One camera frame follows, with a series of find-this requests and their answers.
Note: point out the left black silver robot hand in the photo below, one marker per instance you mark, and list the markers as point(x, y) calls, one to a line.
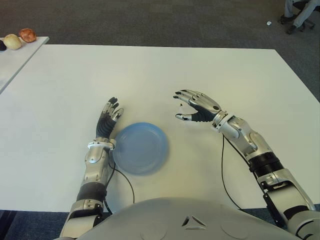
point(105, 126)

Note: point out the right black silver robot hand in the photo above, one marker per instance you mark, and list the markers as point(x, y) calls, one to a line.
point(206, 108)

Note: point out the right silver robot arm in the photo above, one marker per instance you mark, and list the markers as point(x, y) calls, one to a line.
point(252, 142)

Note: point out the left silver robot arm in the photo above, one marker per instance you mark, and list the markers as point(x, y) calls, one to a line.
point(96, 162)

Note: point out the blue round plate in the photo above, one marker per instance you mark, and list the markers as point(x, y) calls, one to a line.
point(141, 148)

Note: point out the white side table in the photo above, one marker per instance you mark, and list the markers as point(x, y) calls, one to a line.
point(15, 62)

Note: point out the grey robot torso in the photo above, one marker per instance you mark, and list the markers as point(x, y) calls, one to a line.
point(187, 220)

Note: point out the pale yellow bread roll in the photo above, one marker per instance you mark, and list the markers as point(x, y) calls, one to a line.
point(12, 42)

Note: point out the seated person grey trousers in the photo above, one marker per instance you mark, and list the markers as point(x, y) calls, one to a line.
point(298, 17)

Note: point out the dark purple fruit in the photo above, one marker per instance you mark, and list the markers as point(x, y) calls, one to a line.
point(2, 45)

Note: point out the black office chair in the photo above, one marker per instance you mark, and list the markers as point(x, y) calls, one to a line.
point(308, 25)

